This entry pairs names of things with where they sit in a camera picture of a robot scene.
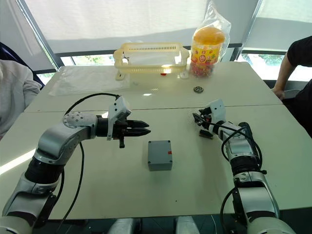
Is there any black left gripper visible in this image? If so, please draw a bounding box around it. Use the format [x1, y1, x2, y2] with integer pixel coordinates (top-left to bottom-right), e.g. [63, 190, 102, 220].
[112, 120, 152, 149]

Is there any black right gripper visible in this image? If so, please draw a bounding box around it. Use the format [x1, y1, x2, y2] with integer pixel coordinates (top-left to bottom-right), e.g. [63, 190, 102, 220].
[192, 107, 216, 134]

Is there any grey metal box lid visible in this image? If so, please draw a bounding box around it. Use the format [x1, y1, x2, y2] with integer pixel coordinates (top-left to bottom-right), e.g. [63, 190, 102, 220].
[147, 140, 174, 165]

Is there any candy jar with orange lid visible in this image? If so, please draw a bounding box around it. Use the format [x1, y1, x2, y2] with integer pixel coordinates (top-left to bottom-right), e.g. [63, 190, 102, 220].
[190, 27, 226, 78]

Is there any person's bare hand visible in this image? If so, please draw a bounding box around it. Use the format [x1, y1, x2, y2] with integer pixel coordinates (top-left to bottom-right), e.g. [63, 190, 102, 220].
[271, 87, 286, 101]

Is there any cream plastic slotted basket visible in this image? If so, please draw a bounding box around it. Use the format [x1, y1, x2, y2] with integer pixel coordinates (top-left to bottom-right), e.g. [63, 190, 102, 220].
[113, 42, 190, 80]

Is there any clear plastic sheet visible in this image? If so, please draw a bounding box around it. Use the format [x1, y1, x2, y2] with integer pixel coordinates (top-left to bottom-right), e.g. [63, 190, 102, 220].
[48, 66, 132, 97]

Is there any clear plastic bag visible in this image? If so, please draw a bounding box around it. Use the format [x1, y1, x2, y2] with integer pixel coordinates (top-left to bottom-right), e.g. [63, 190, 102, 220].
[189, 0, 232, 79]

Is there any grey rounded shape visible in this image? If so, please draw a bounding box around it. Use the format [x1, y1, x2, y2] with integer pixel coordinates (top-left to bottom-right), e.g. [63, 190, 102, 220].
[108, 218, 142, 234]

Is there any white roller blind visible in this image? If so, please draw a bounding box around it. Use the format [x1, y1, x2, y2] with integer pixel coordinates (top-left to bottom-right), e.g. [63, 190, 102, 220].
[23, 0, 259, 54]
[241, 0, 312, 52]

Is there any person in black clothes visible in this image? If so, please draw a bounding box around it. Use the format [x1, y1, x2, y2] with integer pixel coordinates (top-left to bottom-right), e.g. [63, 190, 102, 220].
[282, 36, 312, 137]

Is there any person in grey hoodie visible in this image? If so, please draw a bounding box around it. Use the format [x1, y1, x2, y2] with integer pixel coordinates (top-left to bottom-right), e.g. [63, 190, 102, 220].
[0, 59, 43, 141]

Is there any dark blue chair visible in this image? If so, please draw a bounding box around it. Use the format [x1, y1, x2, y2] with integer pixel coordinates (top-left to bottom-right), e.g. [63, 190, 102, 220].
[0, 42, 46, 87]

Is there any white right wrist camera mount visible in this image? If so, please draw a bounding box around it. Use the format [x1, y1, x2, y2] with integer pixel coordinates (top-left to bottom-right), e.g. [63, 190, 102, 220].
[208, 99, 227, 123]

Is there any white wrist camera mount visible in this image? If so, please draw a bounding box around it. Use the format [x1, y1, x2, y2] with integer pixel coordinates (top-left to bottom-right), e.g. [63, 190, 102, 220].
[106, 96, 133, 142]
[208, 99, 227, 123]

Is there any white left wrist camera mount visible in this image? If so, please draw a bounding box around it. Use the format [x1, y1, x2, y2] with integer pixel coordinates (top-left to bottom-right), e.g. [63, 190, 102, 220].
[106, 96, 133, 142]

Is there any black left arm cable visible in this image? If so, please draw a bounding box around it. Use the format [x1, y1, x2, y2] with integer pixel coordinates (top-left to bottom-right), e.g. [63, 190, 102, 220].
[55, 92, 121, 229]

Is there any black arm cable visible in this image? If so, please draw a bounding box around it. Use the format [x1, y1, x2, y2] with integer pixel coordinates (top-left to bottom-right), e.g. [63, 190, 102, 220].
[55, 92, 121, 229]
[207, 121, 268, 234]

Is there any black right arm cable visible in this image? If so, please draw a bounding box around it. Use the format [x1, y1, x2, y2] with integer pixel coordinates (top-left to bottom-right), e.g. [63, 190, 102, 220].
[207, 121, 268, 234]

